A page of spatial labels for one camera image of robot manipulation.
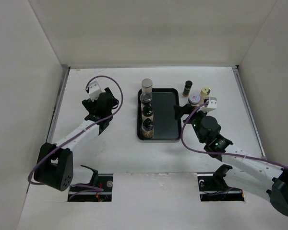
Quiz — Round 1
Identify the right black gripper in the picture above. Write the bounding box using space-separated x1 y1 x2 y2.
174 103 211 143

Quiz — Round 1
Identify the black lid bottle front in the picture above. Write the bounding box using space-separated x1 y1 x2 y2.
142 105 154 122

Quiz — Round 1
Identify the black lid bottle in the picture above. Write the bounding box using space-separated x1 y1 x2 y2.
142 105 154 122
142 118 154 138

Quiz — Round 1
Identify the clear top pepper grinder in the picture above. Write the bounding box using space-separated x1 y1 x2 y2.
140 93 152 105

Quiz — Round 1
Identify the silver lid grain bottle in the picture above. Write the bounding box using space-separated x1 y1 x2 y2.
141 78 153 94

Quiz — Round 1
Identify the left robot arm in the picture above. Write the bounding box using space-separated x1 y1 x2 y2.
28 81 121 191

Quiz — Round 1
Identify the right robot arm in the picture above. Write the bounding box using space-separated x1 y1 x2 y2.
174 100 288 217

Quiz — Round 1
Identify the white lid sauce jar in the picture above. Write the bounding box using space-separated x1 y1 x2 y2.
188 93 201 106

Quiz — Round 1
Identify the black rectangular tray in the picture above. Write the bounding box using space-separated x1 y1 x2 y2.
137 88 181 141

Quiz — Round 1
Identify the black cap spice jar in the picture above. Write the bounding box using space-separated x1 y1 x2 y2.
182 80 192 97

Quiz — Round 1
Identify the yellow cap spice bottle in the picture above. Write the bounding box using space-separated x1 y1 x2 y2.
200 87 211 98

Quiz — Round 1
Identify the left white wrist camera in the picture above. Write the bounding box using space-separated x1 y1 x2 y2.
85 81 102 101

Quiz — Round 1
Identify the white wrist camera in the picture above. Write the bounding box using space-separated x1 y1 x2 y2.
85 81 102 101
200 97 217 113

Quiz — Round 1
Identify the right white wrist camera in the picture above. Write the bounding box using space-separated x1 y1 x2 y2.
200 97 217 113

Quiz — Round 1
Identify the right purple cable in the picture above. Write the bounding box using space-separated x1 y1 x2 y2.
181 100 288 172

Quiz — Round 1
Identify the purple cable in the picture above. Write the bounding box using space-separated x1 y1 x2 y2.
28 75 124 201
181 100 288 172

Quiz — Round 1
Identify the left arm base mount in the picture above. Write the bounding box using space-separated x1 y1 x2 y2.
67 165 114 203

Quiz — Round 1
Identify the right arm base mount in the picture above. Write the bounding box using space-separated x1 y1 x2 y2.
197 164 244 202

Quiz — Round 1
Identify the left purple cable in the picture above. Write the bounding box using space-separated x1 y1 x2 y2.
28 75 124 201

